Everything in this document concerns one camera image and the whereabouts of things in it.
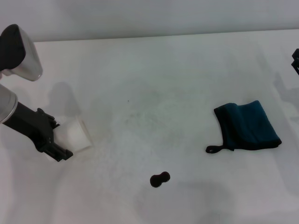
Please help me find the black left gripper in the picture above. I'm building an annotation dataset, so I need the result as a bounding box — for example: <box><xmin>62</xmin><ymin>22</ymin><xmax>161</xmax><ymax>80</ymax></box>
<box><xmin>2</xmin><ymin>102</ymin><xmax>74</xmax><ymax>162</ymax></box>

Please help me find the white paper cup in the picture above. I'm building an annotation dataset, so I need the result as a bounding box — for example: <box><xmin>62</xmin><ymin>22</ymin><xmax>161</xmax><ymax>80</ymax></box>
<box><xmin>46</xmin><ymin>118</ymin><xmax>94</xmax><ymax>161</ymax></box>

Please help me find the blue rag with black loop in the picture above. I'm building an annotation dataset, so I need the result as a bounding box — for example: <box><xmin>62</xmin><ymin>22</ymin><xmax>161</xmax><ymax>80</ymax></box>
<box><xmin>205</xmin><ymin>100</ymin><xmax>283</xmax><ymax>154</ymax></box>

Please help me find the small black dumbbell-shaped object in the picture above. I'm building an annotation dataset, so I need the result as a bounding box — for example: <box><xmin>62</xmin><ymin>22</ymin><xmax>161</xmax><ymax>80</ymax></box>
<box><xmin>149</xmin><ymin>171</ymin><xmax>171</xmax><ymax>189</ymax></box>

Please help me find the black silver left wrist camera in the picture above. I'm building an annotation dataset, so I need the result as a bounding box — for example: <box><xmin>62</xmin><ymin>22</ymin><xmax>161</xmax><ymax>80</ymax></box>
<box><xmin>0</xmin><ymin>23</ymin><xmax>44</xmax><ymax>82</ymax></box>

